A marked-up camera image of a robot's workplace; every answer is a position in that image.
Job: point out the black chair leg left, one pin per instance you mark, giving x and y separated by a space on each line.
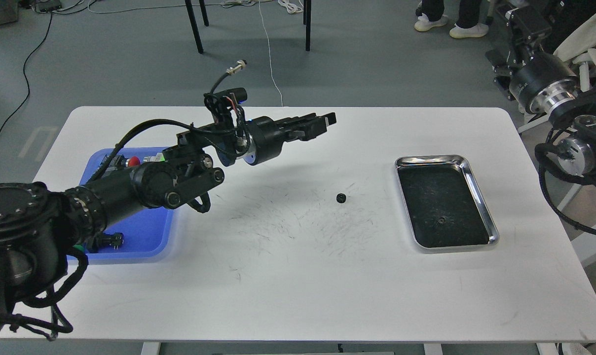
193 22

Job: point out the black chair leg right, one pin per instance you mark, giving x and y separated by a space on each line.
307 23

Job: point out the grey green switch block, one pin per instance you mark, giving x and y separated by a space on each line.
157 157

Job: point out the blue plastic tray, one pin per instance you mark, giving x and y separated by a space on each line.
145 234

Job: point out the black chair leg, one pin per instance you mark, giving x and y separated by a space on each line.
193 22
307 23

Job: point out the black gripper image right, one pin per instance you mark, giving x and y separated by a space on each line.
543 83

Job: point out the green push button switch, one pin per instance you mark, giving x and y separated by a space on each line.
101 241

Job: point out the white shoe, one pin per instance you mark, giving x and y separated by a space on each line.
477 31
423 24

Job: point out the white chair frame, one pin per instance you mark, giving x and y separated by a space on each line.
594 69

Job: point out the red push button switch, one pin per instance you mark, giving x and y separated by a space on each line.
121 162

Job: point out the beige cloth on chair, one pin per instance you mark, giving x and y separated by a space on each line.
579 41

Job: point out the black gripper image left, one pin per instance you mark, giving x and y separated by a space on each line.
268 135

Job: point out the silver metal tray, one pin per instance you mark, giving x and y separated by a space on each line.
432 186

